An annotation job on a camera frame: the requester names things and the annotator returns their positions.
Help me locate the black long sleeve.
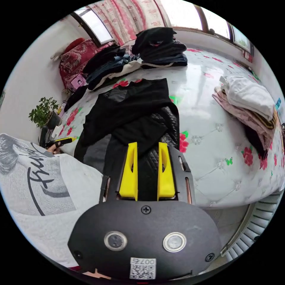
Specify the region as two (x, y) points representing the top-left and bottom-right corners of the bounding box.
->
(74, 78), (178, 165)

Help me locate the person's body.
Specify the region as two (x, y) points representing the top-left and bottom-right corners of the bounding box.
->
(0, 133), (104, 271)

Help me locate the pile of pale clothes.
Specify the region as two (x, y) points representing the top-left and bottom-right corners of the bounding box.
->
(212, 75), (279, 159)

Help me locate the window with brown frame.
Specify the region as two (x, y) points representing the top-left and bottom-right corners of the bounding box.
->
(161, 0), (255, 56)
(71, 8), (115, 48)

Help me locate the pile of dark clothes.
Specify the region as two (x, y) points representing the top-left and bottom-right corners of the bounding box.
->
(83, 43), (143, 91)
(131, 27), (188, 69)

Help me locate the red patterned pillow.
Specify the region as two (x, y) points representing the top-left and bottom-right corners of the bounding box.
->
(58, 38), (112, 92)

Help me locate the person's right hand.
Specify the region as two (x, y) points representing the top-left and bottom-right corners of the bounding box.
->
(83, 268), (112, 280)

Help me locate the black quilted jacket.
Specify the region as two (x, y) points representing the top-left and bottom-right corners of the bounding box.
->
(102, 106), (180, 178)

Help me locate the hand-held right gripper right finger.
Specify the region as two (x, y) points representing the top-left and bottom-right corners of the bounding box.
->
(157, 142), (176, 202)

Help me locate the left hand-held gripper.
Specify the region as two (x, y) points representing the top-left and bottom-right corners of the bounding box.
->
(44, 137), (78, 149)

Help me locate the white radiator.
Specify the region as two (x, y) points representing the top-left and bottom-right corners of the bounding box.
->
(220, 192), (282, 259)

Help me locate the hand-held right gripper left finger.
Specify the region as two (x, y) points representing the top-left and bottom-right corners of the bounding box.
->
(119, 142), (138, 199)

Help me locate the pink flowered curtain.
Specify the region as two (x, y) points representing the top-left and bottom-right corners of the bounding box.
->
(88, 0), (173, 46)

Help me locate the potted green plant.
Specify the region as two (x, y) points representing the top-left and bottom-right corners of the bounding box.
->
(28, 96), (62, 130)

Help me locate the bed with flowered white quilt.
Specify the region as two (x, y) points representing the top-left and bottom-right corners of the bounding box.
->
(50, 45), (285, 210)

